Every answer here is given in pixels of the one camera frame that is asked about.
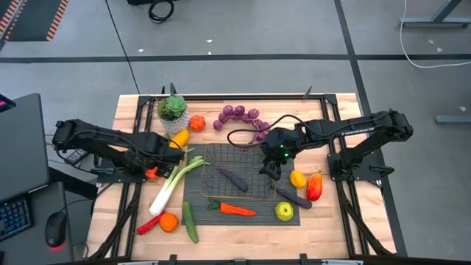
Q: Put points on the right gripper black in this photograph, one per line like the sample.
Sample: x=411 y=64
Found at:
x=281 y=143

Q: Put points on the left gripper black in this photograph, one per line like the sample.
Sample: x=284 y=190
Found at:
x=167 y=151

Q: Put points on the white green leek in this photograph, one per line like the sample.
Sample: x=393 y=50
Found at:
x=167 y=191

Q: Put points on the small yellow bell pepper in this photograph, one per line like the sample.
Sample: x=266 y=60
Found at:
x=297 y=179

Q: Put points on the dark purple eggplant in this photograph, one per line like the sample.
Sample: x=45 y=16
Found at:
x=233 y=179

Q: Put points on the green apple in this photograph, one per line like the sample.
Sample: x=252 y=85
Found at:
x=284 y=211

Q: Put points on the orange carrot with greens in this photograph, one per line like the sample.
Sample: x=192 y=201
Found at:
x=235 y=210

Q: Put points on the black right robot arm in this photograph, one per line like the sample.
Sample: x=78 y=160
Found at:
x=353 y=129

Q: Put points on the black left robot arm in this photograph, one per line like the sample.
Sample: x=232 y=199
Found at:
x=92 y=134

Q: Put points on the long yellow pepper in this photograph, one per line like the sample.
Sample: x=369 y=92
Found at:
x=179 y=139

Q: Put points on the grey woven placemat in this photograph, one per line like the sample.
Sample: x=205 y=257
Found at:
x=257 y=217

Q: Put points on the round orange fruit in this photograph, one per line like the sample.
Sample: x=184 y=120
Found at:
x=168 y=222

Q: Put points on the small orange pumpkin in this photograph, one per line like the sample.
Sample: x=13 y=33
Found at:
x=197 y=123

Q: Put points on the red chili pepper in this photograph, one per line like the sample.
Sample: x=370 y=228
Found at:
x=147 y=226

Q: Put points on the succulent in white pot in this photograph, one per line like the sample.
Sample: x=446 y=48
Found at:
x=173 y=110

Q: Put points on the small black device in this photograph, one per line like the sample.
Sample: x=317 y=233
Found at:
x=75 y=156

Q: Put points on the black computer mouse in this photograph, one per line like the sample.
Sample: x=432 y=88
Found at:
x=55 y=228

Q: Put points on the dark grey laptop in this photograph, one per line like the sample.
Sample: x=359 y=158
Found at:
x=22 y=147

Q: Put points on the dark grey desk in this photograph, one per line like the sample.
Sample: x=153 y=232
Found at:
x=37 y=257

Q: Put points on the black keyboard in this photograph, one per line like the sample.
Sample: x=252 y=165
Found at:
x=14 y=217

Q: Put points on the black device with pink light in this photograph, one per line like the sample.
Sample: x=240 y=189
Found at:
x=5 y=104

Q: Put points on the grey desk foot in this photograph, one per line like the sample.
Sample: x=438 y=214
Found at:
x=454 y=119

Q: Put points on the hazard striped floor mat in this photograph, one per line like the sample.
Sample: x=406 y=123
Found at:
x=33 y=18

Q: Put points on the black table frame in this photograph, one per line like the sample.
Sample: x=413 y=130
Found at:
x=257 y=98

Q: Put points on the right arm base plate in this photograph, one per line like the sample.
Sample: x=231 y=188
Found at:
x=371 y=173

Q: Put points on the grey desk leg frame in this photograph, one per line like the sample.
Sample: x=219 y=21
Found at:
x=434 y=23

